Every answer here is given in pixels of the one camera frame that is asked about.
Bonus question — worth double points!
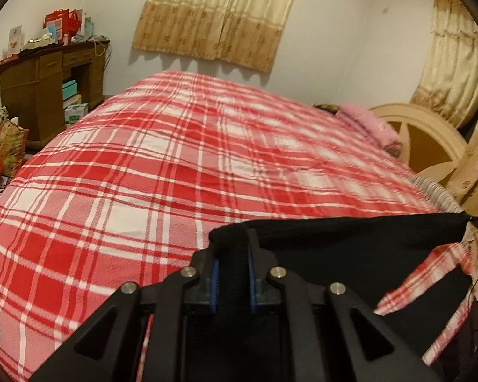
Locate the black pants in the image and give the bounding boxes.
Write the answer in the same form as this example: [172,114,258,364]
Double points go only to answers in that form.
[191,213,472,381]

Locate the red plaid bed sheet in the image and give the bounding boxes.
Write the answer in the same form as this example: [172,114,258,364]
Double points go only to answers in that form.
[0,70,478,382]

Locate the striped grey pillow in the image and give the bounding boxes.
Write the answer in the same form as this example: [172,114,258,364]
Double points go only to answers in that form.
[412,175,464,213]

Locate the pink folded blanket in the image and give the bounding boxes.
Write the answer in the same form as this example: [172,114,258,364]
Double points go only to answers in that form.
[335,104,402,158]

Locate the cream wooden headboard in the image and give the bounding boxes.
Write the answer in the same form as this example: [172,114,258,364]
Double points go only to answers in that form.
[371,103,466,186]

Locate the floral gift bag on floor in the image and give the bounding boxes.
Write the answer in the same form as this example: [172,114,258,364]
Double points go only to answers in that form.
[0,118,29,178]

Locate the teal box under desk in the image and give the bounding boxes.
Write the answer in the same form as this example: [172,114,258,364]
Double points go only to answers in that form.
[62,79,78,101]

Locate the brown wooden desk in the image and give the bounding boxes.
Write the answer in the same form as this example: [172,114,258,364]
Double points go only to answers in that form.
[0,40,109,150]

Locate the beige side curtain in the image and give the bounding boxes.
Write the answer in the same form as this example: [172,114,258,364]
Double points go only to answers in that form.
[411,0,478,216]

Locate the white greeting card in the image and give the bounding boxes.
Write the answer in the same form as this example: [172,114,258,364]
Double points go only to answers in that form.
[7,26,24,56]

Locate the red gift bag on desk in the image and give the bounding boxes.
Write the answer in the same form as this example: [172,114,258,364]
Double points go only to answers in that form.
[44,9,82,43]

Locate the beige window curtain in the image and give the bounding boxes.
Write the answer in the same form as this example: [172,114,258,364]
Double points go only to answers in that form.
[132,0,293,73]

